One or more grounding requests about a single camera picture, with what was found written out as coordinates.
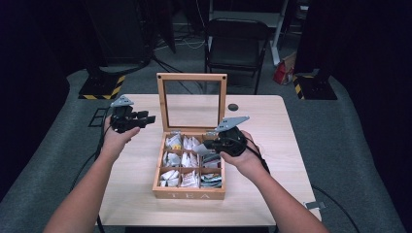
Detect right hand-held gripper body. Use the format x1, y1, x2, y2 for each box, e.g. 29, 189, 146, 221
214, 116, 251, 158

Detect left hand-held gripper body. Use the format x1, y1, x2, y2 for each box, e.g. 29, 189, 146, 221
109, 95, 141, 134

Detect grey tea bag sachet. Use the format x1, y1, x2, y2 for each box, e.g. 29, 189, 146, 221
192, 143, 212, 157

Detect wooden tea box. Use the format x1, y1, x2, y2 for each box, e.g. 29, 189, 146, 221
152, 72, 228, 201

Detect person's right hand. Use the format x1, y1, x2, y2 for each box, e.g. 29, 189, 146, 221
220, 130, 270, 183

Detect person's left hand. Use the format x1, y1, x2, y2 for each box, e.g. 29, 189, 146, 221
100, 116, 141, 159

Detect pile of assorted tea bags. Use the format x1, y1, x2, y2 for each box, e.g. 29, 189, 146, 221
160, 133, 223, 189

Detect black stand with striped base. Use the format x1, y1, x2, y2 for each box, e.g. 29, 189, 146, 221
292, 69, 338, 101
78, 57, 126, 101

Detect black cabinet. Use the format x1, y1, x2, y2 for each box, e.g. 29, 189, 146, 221
84, 0, 154, 66

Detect red paper bag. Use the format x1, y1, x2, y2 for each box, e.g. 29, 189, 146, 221
272, 51, 297, 85

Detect black folding chair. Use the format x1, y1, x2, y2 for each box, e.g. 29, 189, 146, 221
203, 17, 271, 95

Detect grey tape piece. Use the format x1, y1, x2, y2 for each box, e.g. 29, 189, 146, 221
304, 201, 326, 211

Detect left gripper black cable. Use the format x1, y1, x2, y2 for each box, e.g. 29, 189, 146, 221
69, 106, 113, 233

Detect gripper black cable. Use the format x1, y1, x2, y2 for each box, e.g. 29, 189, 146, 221
241, 137, 361, 233
69, 106, 113, 233

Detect black floor cables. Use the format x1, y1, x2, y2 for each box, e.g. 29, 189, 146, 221
152, 52, 205, 95

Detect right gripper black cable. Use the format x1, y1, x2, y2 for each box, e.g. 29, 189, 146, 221
241, 137, 361, 233

